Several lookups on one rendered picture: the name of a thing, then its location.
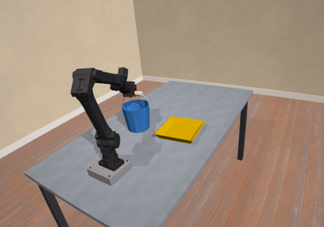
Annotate yellow rectangular tray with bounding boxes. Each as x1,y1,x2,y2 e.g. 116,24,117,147
155,116,205,144

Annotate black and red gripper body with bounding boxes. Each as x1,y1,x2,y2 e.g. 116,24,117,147
123,81,136,97

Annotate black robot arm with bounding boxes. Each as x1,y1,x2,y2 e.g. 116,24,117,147
70,67,128,171

